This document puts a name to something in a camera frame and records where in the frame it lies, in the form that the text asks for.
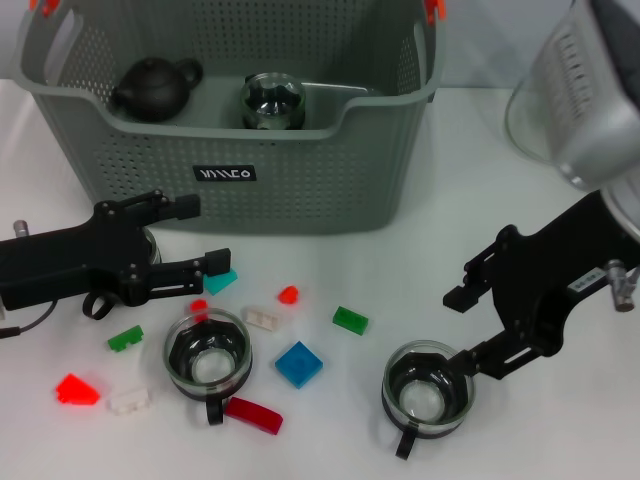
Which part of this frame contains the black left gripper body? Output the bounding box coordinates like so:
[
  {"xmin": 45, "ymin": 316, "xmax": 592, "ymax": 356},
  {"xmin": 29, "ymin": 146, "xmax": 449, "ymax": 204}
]
[{"xmin": 0, "ymin": 202, "xmax": 151, "ymax": 311}]

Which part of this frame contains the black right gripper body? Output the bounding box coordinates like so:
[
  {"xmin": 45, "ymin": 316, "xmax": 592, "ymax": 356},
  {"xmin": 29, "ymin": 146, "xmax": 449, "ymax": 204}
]
[{"xmin": 492, "ymin": 192, "xmax": 629, "ymax": 357}]

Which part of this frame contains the glass teacup black sleeve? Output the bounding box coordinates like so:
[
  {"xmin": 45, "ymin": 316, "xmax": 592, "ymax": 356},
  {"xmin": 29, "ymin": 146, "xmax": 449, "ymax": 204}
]
[
  {"xmin": 162, "ymin": 307, "xmax": 255, "ymax": 427},
  {"xmin": 380, "ymin": 339, "xmax": 475, "ymax": 460},
  {"xmin": 239, "ymin": 72, "xmax": 307, "ymax": 131},
  {"xmin": 82, "ymin": 224, "xmax": 164, "ymax": 321}
]

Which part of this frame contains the grey perforated plastic storage basket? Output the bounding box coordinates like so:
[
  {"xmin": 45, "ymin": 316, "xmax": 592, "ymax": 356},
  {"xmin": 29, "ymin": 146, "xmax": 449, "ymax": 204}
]
[{"xmin": 10, "ymin": 0, "xmax": 448, "ymax": 236}]

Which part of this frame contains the teal square toy brick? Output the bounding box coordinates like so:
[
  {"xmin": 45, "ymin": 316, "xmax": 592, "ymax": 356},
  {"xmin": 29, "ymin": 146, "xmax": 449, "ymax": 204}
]
[{"xmin": 202, "ymin": 267, "xmax": 239, "ymax": 296}]

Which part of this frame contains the white toy brick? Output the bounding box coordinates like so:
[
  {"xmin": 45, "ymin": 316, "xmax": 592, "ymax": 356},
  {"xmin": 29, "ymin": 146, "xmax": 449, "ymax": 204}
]
[
  {"xmin": 241, "ymin": 305, "xmax": 284, "ymax": 333},
  {"xmin": 107, "ymin": 387, "xmax": 154, "ymax": 416}
]

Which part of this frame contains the green notched toy brick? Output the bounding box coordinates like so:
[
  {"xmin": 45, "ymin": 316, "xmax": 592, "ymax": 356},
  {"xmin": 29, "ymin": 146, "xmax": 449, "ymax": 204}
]
[{"xmin": 106, "ymin": 324, "xmax": 147, "ymax": 354}]

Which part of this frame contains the green flat toy brick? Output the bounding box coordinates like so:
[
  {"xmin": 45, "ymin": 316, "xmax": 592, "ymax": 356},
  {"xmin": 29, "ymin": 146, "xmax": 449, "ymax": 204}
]
[{"xmin": 332, "ymin": 305, "xmax": 371, "ymax": 339}]

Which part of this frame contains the black clay teapot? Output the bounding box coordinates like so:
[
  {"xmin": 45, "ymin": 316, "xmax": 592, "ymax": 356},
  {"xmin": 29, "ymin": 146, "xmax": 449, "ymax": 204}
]
[{"xmin": 109, "ymin": 56, "xmax": 205, "ymax": 123}]

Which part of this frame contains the red sloped toy brick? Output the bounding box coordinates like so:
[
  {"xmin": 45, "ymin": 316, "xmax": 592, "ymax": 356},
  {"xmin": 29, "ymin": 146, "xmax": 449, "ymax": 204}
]
[{"xmin": 54, "ymin": 372, "xmax": 102, "ymax": 407}]

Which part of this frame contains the blue square toy brick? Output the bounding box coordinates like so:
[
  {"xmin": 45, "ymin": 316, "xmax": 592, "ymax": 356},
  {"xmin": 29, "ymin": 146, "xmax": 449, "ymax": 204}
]
[{"xmin": 273, "ymin": 340, "xmax": 325, "ymax": 390}]

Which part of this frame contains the dark red curved toy brick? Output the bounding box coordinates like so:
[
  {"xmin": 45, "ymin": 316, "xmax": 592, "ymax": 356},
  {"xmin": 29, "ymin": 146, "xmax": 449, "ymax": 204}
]
[{"xmin": 223, "ymin": 397, "xmax": 285, "ymax": 436}]

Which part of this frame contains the right gripper signal cable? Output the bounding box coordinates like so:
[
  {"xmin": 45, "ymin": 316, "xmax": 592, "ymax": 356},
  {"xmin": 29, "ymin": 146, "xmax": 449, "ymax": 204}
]
[{"xmin": 606, "ymin": 258, "xmax": 640, "ymax": 314}]

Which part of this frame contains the gripper signal cable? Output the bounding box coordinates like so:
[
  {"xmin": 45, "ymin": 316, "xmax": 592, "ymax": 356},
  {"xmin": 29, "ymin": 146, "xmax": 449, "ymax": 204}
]
[
  {"xmin": 606, "ymin": 258, "xmax": 640, "ymax": 314},
  {"xmin": 0, "ymin": 218, "xmax": 56, "ymax": 341}
]

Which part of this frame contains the left gripper signal cable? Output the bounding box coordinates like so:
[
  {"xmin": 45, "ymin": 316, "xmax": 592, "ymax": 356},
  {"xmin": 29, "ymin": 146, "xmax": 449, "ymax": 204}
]
[{"xmin": 0, "ymin": 218, "xmax": 56, "ymax": 341}]

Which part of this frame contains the glass teapot black lid handle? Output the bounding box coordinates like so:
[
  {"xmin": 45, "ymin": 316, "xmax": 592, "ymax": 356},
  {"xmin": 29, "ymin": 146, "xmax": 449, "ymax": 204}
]
[{"xmin": 504, "ymin": 64, "xmax": 551, "ymax": 164}]

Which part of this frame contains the right wrist camera housing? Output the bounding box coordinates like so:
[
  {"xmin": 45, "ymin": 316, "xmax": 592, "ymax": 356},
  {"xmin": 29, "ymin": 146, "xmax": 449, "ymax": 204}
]
[{"xmin": 527, "ymin": 0, "xmax": 640, "ymax": 191}]

